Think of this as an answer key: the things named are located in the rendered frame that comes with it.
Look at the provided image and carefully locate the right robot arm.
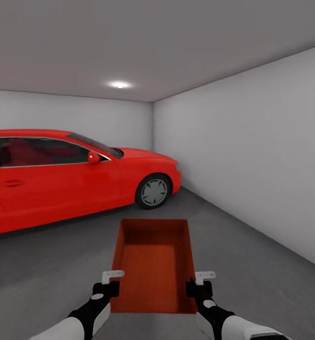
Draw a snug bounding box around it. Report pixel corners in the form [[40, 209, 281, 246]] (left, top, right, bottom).
[[186, 271, 290, 340]]

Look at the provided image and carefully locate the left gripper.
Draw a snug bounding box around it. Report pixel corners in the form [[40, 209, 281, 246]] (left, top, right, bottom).
[[92, 281, 120, 298]]

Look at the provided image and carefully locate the storage box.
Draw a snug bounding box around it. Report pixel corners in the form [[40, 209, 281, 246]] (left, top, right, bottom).
[[110, 219, 198, 315]]

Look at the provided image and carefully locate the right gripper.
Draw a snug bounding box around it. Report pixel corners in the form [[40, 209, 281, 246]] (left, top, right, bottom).
[[186, 280, 213, 299]]

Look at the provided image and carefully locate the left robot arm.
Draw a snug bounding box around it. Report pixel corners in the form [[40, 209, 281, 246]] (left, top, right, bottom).
[[28, 270, 124, 340]]

